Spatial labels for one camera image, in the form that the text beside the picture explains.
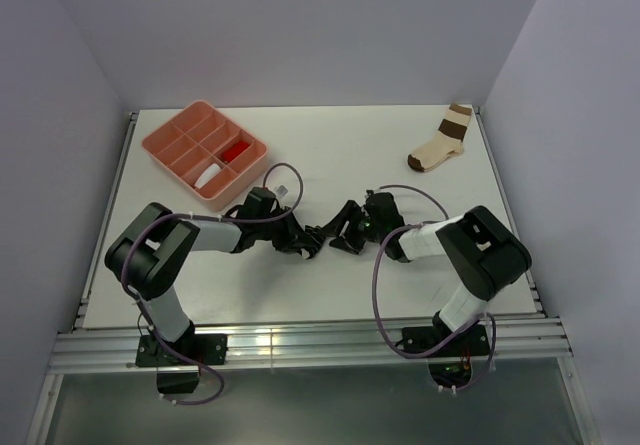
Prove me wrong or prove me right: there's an aluminium table front rail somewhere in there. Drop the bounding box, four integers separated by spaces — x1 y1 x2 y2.
47 316 572 375

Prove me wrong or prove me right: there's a white sock with black stripes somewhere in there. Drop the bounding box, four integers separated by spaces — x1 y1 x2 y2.
194 163 222 189

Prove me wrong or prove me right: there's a beige reindeer sock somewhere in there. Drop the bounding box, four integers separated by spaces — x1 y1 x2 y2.
220 140 250 164

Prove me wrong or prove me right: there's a black white striped ankle sock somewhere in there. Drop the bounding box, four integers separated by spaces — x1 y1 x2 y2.
305 225 327 256

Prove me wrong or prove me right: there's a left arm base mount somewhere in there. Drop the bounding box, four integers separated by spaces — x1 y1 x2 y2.
134 333 228 396

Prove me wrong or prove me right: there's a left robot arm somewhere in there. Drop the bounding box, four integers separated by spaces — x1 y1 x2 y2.
104 187 324 364

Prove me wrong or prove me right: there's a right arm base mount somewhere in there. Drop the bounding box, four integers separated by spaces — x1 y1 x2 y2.
395 323 496 396

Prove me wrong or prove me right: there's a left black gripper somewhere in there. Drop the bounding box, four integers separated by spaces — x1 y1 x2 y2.
255 206 314 253

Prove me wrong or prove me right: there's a cream brown striped sock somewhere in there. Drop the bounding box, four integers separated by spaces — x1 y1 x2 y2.
407 103 473 173

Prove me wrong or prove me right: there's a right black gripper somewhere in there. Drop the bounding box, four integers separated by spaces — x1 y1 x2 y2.
317 200 386 255

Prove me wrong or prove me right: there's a pink compartment organizer tray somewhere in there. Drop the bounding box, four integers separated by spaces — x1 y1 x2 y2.
141 101 268 212

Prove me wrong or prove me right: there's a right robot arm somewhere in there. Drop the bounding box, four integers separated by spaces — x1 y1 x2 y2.
320 191 532 355

